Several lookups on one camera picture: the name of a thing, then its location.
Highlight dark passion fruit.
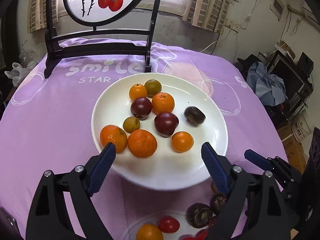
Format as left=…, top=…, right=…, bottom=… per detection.
left=186, top=203, right=213, bottom=229
left=210, top=193, right=227, bottom=216
left=184, top=106, right=206, bottom=126

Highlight small orange tomato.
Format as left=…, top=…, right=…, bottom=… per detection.
left=129, top=83, right=148, bottom=101
left=171, top=131, right=194, bottom=153

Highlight red cherry tomato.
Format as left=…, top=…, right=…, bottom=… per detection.
left=195, top=229, right=209, bottom=240
left=158, top=216, right=180, bottom=233

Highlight large yellow orange tomato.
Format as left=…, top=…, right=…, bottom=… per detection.
left=136, top=224, right=164, bottom=240

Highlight large dark red plum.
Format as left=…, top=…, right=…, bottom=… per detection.
left=154, top=112, right=179, bottom=137

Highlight large orange mandarin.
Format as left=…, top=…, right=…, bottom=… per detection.
left=127, top=129, right=157, bottom=159

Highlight green yellow small fruit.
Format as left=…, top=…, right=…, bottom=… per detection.
left=123, top=116, right=140, bottom=133

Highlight blue cloth pile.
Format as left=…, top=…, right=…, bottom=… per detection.
left=246, top=61, right=286, bottom=107

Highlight black monitor shelf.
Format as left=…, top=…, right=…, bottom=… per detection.
left=258, top=50, right=313, bottom=123

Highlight purple tablecloth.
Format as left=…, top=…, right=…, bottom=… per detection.
left=1, top=43, right=286, bottom=239

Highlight white oval plate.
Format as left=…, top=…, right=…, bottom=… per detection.
left=91, top=73, right=228, bottom=191

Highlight orange mandarin on plate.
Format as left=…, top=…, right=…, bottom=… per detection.
left=151, top=92, right=175, bottom=114

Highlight green orange tomato on plate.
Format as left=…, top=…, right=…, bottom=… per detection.
left=144, top=79, right=162, bottom=98

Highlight small dark plum on plate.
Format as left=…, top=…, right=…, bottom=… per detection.
left=130, top=98, right=152, bottom=120

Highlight small orange tomato on plate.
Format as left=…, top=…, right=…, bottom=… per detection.
left=129, top=83, right=148, bottom=101

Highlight white plastic bag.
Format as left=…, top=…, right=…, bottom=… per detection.
left=4, top=61, right=36, bottom=88

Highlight right beige curtain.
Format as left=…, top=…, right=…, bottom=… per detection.
left=182, top=0, right=231, bottom=35

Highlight beige curtain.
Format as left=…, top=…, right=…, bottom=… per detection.
left=27, top=0, right=67, bottom=34
left=182, top=0, right=231, bottom=35

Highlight left beige curtain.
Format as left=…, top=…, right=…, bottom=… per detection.
left=27, top=0, right=67, bottom=34

